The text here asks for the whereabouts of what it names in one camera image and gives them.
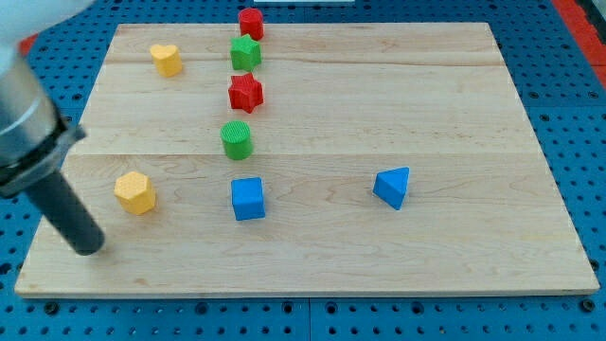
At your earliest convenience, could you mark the yellow hexagon block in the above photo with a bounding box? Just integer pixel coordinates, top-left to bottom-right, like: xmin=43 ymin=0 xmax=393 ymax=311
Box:
xmin=114 ymin=171 xmax=156 ymax=215

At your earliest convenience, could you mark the light wooden board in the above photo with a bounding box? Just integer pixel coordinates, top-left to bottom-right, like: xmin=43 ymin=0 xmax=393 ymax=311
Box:
xmin=15 ymin=23 xmax=599 ymax=298

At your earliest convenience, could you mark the green star block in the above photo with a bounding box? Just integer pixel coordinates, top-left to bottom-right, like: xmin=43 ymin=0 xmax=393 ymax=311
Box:
xmin=230 ymin=34 xmax=262 ymax=72

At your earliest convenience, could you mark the blue cube block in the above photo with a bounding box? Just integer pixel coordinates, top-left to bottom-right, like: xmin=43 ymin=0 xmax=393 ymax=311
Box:
xmin=231 ymin=177 xmax=265 ymax=221

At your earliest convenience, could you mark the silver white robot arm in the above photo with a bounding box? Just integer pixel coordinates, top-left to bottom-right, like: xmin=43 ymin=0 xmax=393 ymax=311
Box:
xmin=1 ymin=0 xmax=105 ymax=256

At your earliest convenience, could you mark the red cylinder block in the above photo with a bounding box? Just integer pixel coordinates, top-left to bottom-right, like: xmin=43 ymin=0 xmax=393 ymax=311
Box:
xmin=238 ymin=8 xmax=264 ymax=41

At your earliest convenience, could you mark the red star block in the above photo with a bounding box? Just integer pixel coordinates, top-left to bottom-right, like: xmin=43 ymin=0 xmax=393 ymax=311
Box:
xmin=228 ymin=73 xmax=264 ymax=114

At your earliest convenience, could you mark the yellow heart block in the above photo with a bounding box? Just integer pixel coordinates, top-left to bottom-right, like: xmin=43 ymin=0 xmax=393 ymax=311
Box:
xmin=150 ymin=45 xmax=183 ymax=78

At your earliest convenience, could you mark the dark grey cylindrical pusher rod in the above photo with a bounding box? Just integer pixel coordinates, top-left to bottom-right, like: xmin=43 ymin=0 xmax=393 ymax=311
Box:
xmin=26 ymin=170 xmax=105 ymax=256

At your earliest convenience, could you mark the green cylinder block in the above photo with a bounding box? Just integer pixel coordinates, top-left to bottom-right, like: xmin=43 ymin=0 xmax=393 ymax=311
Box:
xmin=220 ymin=120 xmax=254 ymax=160

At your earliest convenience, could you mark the blue triangle block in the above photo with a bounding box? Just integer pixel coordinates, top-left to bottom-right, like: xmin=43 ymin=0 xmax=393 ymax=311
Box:
xmin=372 ymin=167 xmax=410 ymax=210

